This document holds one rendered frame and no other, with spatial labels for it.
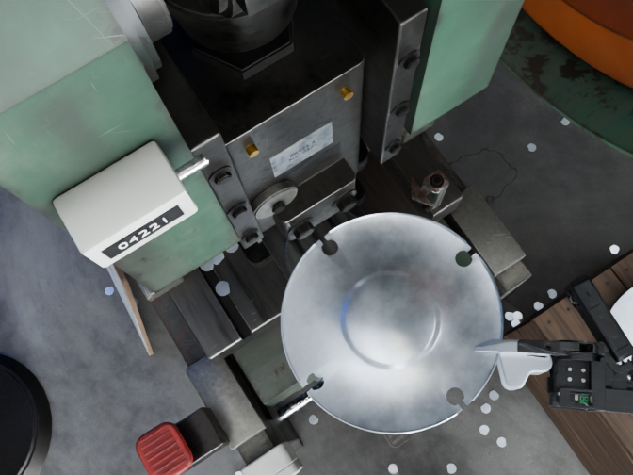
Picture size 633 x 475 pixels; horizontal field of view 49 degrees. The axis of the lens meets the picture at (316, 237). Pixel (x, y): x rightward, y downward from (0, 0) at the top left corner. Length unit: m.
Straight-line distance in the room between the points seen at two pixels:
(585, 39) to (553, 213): 1.07
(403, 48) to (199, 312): 0.60
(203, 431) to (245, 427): 0.08
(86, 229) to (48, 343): 1.46
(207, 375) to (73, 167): 0.72
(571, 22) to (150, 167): 0.55
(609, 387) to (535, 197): 0.99
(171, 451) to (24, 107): 0.69
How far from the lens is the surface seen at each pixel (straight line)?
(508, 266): 1.13
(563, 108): 0.87
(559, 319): 1.44
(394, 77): 0.60
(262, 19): 0.53
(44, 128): 0.38
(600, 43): 0.82
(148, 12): 0.46
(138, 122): 0.41
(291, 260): 0.96
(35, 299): 1.91
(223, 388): 1.09
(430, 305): 0.93
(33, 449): 1.84
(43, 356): 1.87
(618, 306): 1.47
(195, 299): 1.05
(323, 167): 0.79
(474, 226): 1.14
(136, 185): 0.42
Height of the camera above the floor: 1.72
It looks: 75 degrees down
